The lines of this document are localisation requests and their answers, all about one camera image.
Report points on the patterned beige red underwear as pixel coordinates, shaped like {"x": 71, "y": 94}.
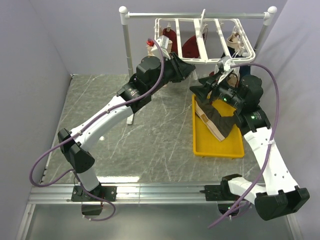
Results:
{"x": 235, "y": 42}

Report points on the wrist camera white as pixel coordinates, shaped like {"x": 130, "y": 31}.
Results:
{"x": 223, "y": 68}
{"x": 159, "y": 40}

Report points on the white clip drying hanger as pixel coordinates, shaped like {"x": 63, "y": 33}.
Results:
{"x": 211, "y": 34}

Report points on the aluminium mounting rail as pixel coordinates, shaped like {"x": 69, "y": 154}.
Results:
{"x": 133, "y": 193}

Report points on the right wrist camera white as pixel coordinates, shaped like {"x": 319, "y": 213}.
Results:
{"x": 223, "y": 68}

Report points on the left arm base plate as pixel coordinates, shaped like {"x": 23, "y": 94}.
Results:
{"x": 104, "y": 192}

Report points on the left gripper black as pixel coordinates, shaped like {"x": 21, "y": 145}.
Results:
{"x": 181, "y": 68}

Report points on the navy blue underwear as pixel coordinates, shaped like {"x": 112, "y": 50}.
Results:
{"x": 243, "y": 70}

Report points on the metal clothes rack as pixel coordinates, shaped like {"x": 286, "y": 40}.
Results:
{"x": 172, "y": 102}

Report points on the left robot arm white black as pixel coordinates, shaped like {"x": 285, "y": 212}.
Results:
{"x": 151, "y": 75}

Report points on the red lace bra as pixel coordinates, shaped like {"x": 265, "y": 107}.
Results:
{"x": 189, "y": 48}

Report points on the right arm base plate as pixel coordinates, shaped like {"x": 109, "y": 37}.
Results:
{"x": 220, "y": 192}

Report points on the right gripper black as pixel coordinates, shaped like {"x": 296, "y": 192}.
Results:
{"x": 201, "y": 92}

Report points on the brown beige underwear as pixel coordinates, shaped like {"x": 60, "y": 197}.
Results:
{"x": 219, "y": 126}

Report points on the yellow plastic tray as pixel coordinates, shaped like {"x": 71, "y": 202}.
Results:
{"x": 206, "y": 145}

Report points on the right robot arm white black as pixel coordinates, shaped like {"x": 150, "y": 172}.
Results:
{"x": 274, "y": 192}

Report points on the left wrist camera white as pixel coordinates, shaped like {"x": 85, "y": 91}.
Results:
{"x": 159, "y": 40}

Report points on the beige underwear on hanger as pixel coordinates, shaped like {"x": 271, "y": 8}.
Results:
{"x": 152, "y": 50}

